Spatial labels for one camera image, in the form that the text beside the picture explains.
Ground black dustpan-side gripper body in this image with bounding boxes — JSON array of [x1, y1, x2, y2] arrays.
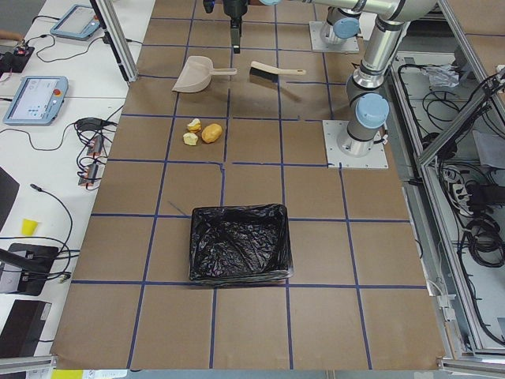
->
[[223, 0, 249, 28]]

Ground beige hand brush black bristles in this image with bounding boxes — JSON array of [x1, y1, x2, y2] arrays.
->
[[249, 61, 306, 83]]

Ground beige plastic dustpan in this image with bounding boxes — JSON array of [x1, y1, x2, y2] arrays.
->
[[172, 55, 238, 93]]

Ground orange potato-like trash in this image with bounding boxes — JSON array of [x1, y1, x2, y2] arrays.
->
[[201, 123, 223, 144]]

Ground bin with black bag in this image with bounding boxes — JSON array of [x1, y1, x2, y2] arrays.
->
[[189, 204, 294, 287]]

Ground far teach pendant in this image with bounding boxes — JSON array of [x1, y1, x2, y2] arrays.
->
[[50, 4, 100, 40]]

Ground teach pendant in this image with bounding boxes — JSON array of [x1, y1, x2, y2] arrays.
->
[[50, 4, 100, 40], [3, 76, 69, 126]]

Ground usb hub near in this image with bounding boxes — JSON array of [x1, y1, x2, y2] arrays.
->
[[77, 163, 99, 187]]

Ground crumpled grey plastic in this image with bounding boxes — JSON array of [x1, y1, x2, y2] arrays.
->
[[422, 65, 459, 88]]

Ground near teach pendant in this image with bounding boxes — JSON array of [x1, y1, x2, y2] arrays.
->
[[3, 76, 69, 126]]

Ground black monitor stand base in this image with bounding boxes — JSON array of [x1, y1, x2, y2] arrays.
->
[[1, 243, 58, 296]]

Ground black box on desk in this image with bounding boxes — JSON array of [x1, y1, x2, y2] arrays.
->
[[1, 299, 51, 358]]

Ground aluminium frame post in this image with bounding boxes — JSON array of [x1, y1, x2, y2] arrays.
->
[[90, 0, 138, 83]]

